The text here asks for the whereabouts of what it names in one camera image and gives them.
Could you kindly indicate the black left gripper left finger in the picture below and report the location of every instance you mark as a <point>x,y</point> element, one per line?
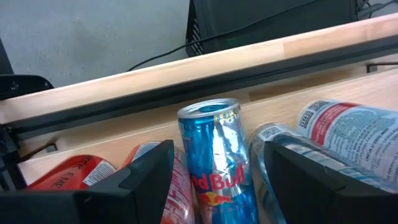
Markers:
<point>93,205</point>

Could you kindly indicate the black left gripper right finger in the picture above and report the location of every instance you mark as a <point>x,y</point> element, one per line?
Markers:
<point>329,202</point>

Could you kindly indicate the red soda can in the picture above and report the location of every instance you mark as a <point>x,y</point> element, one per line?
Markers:
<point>71,172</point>

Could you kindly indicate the white Celsius can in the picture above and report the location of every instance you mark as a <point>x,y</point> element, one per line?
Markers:
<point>357,133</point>

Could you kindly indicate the blue silver Red Bull can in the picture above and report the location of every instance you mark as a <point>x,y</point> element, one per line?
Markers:
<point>264,133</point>
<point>217,155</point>

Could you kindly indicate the wooden shelf dark frame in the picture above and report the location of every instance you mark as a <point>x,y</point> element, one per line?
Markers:
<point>276,112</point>

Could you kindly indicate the black frame clamp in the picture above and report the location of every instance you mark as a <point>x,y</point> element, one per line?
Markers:
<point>21,87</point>

